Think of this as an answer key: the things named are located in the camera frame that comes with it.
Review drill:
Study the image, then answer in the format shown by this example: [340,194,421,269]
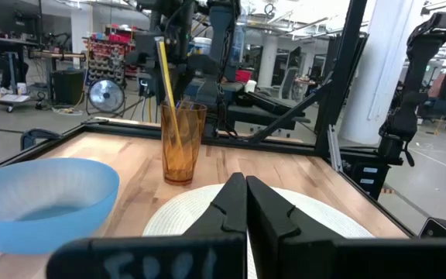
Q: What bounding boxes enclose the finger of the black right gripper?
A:
[125,33,159,67]

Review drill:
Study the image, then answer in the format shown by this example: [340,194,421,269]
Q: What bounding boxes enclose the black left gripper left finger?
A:
[46,172,248,279]

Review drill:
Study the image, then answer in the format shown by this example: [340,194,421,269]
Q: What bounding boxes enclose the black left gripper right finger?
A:
[246,175,446,279]

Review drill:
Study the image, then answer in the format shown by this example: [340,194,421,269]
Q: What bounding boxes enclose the yellow drinking straw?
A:
[156,37,185,164]

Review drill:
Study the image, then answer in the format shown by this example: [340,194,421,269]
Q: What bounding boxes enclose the amber faceted drinking glass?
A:
[160,100,208,186]

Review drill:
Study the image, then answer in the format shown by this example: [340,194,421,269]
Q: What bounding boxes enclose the light blue plastic bowl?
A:
[0,157,121,256]

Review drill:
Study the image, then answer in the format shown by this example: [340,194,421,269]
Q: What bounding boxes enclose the parts rack with red bins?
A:
[84,26,137,84]

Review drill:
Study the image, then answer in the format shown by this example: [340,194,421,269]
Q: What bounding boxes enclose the white round plate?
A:
[142,183,375,279]

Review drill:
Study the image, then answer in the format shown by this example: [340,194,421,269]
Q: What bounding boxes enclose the round floor fan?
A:
[87,78,127,115]

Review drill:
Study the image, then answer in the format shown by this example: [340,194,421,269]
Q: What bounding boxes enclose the white round column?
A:
[70,2,93,70]
[256,34,279,88]
[338,0,427,145]

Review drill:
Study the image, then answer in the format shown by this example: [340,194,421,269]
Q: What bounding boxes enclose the black bin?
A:
[50,69,86,106]

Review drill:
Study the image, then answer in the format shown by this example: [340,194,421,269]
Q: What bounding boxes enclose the black equipment stand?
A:
[222,81,313,133]

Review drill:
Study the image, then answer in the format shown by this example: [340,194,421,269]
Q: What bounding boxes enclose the black controller box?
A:
[341,151,390,201]

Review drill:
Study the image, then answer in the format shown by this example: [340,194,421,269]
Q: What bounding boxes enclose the black computer monitor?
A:
[0,0,42,34]

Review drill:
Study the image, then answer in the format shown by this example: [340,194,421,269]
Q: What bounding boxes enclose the black table clamp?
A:
[20,129,62,151]

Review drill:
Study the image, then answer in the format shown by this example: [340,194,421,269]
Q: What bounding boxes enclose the small black table camera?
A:
[418,217,446,239]

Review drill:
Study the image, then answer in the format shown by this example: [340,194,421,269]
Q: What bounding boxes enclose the black aluminium table frame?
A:
[0,0,417,238]

